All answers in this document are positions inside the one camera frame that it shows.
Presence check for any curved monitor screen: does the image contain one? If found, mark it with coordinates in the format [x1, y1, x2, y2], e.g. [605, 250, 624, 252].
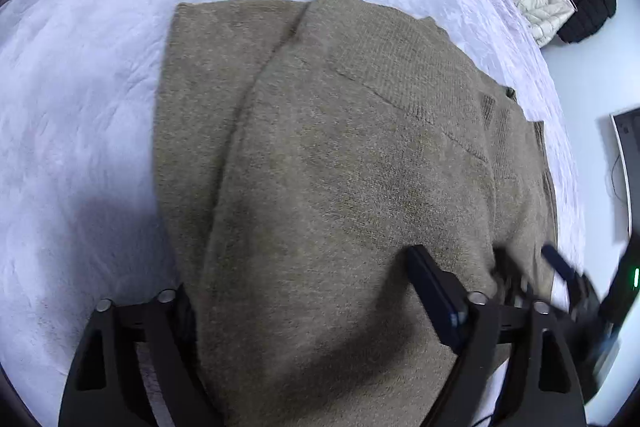
[611, 107, 640, 233]

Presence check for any cream puffer jacket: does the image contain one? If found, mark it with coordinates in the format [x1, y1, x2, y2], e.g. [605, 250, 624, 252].
[512, 0, 576, 48]

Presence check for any black hanging coat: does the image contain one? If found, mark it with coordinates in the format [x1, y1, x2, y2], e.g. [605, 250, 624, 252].
[558, 0, 617, 43]

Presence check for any lavender fleece bed blanket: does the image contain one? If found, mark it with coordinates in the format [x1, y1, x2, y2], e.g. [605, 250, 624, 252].
[1, 0, 585, 426]

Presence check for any olive brown knit sweater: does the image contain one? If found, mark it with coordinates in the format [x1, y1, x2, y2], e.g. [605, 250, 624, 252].
[153, 0, 558, 426]

